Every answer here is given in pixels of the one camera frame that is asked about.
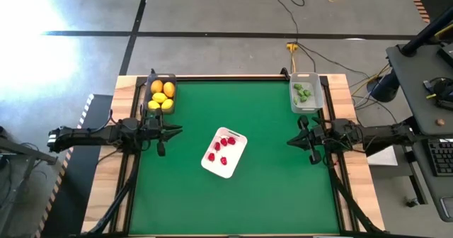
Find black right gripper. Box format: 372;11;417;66
287;115;333;165

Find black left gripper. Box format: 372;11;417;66
143;108;183;157

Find white plastic basket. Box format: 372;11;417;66
200;126;248;179

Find light grey plastic basket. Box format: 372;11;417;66
289;72;326;114

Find dark grey translucent basket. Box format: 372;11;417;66
143;72;178;115

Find green table mat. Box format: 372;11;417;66
129;80;340;235

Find white paper sheet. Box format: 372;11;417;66
366;144;399;167

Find black round stand base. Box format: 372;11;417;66
367;69;401;103

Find dark grey desk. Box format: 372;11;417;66
385;42;453;136

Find grey keyboard desk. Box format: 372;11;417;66
412;133;453;223

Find black keyboard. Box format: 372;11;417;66
427;138;453;177

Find black headphones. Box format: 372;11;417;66
423;76;453;111

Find black pole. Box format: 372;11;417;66
401;6;453;57

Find long black cable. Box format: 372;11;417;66
260;0;300;44

